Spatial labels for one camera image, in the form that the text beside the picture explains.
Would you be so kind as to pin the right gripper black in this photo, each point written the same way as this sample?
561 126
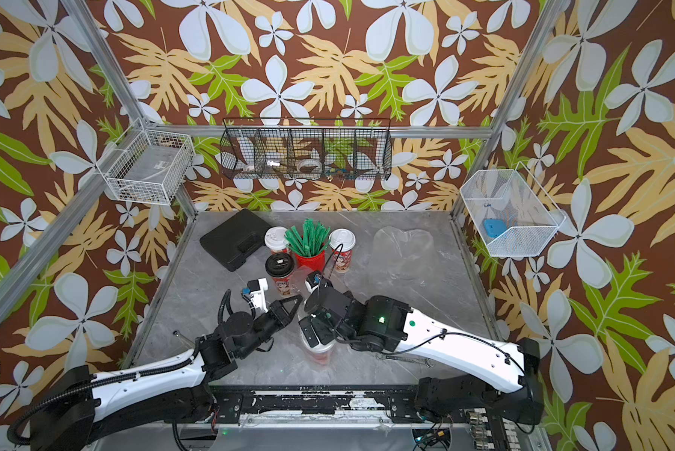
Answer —
320 335

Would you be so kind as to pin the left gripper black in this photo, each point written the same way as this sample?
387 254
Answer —
278 314

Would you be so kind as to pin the red cup white lid front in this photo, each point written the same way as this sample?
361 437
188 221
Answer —
320 354

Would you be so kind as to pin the red cup white lid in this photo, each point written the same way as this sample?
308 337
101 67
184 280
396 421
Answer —
275 240
342 242
320 354

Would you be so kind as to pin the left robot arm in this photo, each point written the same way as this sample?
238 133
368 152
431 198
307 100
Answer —
87 407

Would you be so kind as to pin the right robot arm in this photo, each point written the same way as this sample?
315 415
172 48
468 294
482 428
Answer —
498 376

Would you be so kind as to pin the red cup black lid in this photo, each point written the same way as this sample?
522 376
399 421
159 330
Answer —
280 267

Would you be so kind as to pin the red plastic straw cup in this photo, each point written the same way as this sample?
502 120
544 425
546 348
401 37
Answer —
315 263

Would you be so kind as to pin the green wrapped straws bundle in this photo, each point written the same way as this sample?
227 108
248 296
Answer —
310 241

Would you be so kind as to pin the black plastic tool case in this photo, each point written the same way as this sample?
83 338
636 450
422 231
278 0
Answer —
239 237

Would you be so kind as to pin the clear plastic bag back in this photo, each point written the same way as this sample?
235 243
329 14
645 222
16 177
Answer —
402 259

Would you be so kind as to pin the metal wrench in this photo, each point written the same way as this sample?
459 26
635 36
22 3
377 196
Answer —
404 359

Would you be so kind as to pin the blue object in basket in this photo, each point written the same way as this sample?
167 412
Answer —
494 228

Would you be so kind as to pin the white mesh basket right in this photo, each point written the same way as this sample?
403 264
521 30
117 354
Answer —
516 197

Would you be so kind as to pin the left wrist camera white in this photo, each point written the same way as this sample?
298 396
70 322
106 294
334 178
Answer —
255 294

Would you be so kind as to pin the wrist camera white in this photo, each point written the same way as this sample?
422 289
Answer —
315 281
255 294

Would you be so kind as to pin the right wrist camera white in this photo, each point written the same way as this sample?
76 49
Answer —
315 281

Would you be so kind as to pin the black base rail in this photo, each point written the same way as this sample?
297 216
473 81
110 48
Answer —
393 404

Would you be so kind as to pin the black wire basket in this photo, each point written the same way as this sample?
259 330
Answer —
307 148

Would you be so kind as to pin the white wire basket left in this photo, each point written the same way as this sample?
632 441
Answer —
147 165

